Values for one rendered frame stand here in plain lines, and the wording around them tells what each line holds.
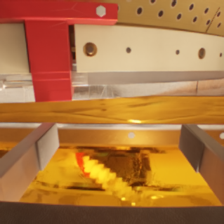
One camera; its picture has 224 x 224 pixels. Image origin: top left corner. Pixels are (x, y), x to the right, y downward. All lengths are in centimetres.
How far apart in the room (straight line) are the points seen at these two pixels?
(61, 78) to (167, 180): 22
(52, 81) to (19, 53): 4
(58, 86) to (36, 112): 13
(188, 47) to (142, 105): 10
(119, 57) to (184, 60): 9
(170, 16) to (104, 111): 17
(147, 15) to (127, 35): 7
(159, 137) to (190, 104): 7
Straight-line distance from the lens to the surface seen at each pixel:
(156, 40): 20
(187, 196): 30
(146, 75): 26
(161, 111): 26
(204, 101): 29
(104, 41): 18
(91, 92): 22
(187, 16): 29
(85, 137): 28
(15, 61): 19
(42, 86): 17
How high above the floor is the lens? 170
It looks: 17 degrees up
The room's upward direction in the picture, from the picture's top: 180 degrees clockwise
